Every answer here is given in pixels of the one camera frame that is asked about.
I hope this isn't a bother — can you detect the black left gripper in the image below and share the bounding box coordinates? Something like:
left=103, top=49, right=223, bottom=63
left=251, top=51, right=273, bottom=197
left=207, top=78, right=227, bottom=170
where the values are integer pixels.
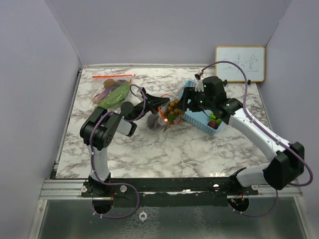
left=131, top=93, right=169, bottom=121

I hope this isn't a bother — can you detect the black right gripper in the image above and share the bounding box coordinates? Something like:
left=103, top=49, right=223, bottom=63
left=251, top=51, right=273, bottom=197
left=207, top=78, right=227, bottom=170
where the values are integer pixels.
left=175, top=87, right=214, bottom=112

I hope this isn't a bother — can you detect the green wrinkled ball fruit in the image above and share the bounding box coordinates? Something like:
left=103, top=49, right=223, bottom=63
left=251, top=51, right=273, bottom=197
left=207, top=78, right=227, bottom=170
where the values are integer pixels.
left=209, top=113, right=222, bottom=124

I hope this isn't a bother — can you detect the green leafy vegetable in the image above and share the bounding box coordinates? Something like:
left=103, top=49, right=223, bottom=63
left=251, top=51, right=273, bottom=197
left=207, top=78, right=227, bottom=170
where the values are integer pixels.
left=98, top=83, right=130, bottom=109

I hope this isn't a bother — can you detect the clear zip bag orange zipper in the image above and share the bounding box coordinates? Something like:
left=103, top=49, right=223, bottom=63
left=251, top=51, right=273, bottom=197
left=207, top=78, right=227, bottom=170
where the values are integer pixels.
left=90, top=74, right=136, bottom=109

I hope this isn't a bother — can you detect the brown kiwi fruit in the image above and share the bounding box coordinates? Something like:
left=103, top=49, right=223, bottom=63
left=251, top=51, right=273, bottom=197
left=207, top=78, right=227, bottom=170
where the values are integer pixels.
left=103, top=79, right=115, bottom=89

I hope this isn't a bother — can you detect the purple eggplant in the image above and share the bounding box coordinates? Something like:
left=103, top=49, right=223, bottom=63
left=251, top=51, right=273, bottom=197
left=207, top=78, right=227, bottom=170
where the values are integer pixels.
left=93, top=89, right=112, bottom=104

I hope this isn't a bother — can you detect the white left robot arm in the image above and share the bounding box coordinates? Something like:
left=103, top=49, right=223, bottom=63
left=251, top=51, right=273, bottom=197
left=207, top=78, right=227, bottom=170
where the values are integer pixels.
left=80, top=94, right=169, bottom=197

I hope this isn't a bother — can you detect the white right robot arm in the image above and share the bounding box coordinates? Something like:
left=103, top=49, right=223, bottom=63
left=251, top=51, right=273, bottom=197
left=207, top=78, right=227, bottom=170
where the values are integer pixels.
left=177, top=76, right=305, bottom=195

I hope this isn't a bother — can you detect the light blue perforated plastic basket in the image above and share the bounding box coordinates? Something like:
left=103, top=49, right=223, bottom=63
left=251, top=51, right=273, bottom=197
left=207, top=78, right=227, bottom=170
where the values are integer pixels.
left=176, top=80, right=226, bottom=136

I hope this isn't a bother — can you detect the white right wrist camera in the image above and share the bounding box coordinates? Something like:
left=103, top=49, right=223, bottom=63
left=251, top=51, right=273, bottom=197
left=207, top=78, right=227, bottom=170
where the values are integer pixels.
left=194, top=71, right=204, bottom=92

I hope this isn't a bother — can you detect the small whiteboard wooden frame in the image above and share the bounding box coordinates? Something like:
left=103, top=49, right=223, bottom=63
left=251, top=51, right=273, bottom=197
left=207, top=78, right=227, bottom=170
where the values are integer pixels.
left=215, top=46, right=265, bottom=82

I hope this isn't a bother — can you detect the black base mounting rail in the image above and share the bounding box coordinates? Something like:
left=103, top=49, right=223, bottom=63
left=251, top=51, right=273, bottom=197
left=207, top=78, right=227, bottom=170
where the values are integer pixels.
left=81, top=177, right=258, bottom=208

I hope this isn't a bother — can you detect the aluminium extrusion frame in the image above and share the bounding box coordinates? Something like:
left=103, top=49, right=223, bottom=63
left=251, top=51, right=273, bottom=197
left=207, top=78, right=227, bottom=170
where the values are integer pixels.
left=39, top=179, right=303, bottom=200

